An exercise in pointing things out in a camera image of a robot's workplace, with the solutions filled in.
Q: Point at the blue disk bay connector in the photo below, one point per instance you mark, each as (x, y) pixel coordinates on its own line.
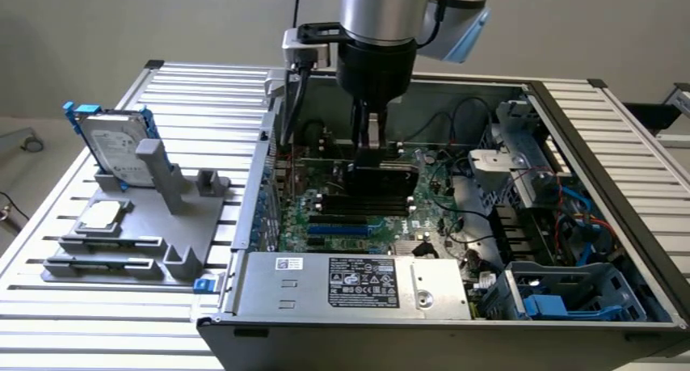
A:
(544, 306)

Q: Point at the silver power supply unit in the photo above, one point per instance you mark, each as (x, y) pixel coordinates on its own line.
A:
(301, 290)

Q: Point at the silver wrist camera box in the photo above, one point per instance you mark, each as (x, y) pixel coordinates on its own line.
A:
(301, 43)

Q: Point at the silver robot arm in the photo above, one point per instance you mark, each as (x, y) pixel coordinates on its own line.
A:
(376, 7)

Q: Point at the blue disk caddy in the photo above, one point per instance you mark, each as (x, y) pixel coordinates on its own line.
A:
(80, 108)

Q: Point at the blue case latch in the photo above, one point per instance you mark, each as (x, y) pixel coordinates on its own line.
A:
(201, 285)

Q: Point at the silver chipset heat sink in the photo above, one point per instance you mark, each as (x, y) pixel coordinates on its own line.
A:
(412, 250)

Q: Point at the black ram slot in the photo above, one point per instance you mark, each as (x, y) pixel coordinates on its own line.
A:
(365, 208)

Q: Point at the green ram stick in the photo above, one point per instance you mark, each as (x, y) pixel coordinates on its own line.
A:
(96, 262)

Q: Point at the grey caster wheel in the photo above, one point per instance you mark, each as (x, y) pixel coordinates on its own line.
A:
(32, 142)

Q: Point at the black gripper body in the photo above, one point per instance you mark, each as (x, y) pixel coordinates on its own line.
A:
(373, 72)

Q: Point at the grey parts rack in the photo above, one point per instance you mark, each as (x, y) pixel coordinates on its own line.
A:
(142, 221)

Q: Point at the open black pc case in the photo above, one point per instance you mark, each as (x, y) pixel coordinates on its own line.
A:
(376, 346)

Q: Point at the silver hard disk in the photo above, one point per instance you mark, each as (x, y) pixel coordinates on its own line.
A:
(116, 144)

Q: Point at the blue expansion slot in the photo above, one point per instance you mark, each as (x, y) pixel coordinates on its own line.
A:
(333, 229)

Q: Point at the silver cpu chip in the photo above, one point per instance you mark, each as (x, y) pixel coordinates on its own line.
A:
(101, 215)

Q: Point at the grey disk bay cage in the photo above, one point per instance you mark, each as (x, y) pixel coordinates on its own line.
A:
(581, 278)

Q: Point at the black gpu card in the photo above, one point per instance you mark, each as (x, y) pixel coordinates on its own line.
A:
(379, 181)

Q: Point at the silver drive bracket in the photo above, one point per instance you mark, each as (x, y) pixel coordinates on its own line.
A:
(505, 161)

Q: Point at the green motherboard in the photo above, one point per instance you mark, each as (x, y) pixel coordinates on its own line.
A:
(433, 193)

